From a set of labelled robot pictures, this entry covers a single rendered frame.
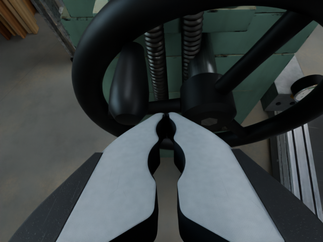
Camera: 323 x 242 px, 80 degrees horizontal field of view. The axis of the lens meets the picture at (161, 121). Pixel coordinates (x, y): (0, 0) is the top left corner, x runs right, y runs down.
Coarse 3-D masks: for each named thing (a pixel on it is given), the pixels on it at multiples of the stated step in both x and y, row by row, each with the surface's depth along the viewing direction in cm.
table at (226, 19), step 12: (96, 0) 22; (96, 12) 21; (204, 12) 21; (216, 12) 21; (228, 12) 21; (240, 12) 21; (252, 12) 21; (168, 24) 22; (180, 24) 22; (204, 24) 22; (216, 24) 23; (228, 24) 23; (240, 24) 23
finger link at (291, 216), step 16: (240, 160) 8; (256, 176) 7; (272, 176) 7; (256, 192) 6; (272, 192) 6; (288, 192) 6; (272, 208) 6; (288, 208) 6; (304, 208) 6; (288, 224) 6; (304, 224) 6; (320, 224) 5; (288, 240) 5; (304, 240) 5; (320, 240) 5
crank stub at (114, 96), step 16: (128, 48) 13; (128, 64) 12; (144, 64) 13; (112, 80) 12; (128, 80) 11; (144, 80) 12; (112, 96) 11; (128, 96) 11; (144, 96) 12; (112, 112) 11; (128, 112) 11; (144, 112) 12
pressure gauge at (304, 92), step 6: (300, 78) 41; (306, 78) 40; (312, 78) 39; (318, 78) 39; (294, 84) 41; (300, 84) 40; (306, 84) 39; (312, 84) 39; (294, 90) 41; (300, 90) 40; (306, 90) 40; (294, 96) 42; (300, 96) 42
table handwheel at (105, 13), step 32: (128, 0) 11; (160, 0) 11; (192, 0) 11; (224, 0) 11; (256, 0) 11; (288, 0) 11; (320, 0) 11; (96, 32) 13; (128, 32) 12; (288, 32) 13; (96, 64) 15; (192, 64) 24; (256, 64) 16; (96, 96) 19; (192, 96) 20; (224, 96) 20; (320, 96) 21; (128, 128) 28; (256, 128) 29; (288, 128) 26
